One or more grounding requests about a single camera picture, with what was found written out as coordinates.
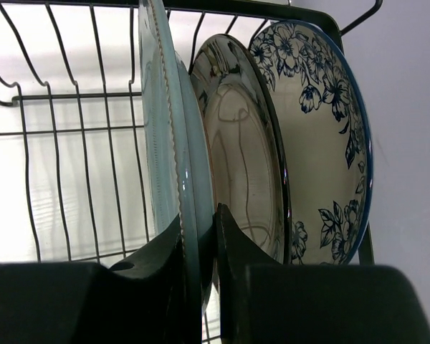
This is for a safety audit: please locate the teal plate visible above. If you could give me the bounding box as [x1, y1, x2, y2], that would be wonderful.
[138, 1, 214, 315]

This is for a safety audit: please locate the black wire dish rack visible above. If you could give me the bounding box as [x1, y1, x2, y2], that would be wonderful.
[0, 0, 384, 344]

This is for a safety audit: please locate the blue floral plate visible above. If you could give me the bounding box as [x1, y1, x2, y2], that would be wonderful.
[249, 20, 373, 264]

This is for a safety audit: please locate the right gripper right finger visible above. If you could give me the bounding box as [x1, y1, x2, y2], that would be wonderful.
[215, 204, 280, 343]

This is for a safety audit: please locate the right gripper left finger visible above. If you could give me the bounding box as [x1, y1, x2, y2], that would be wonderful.
[107, 216, 183, 343]

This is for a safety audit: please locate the black rimmed plate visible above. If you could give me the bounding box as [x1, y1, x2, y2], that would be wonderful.
[191, 34, 291, 264]

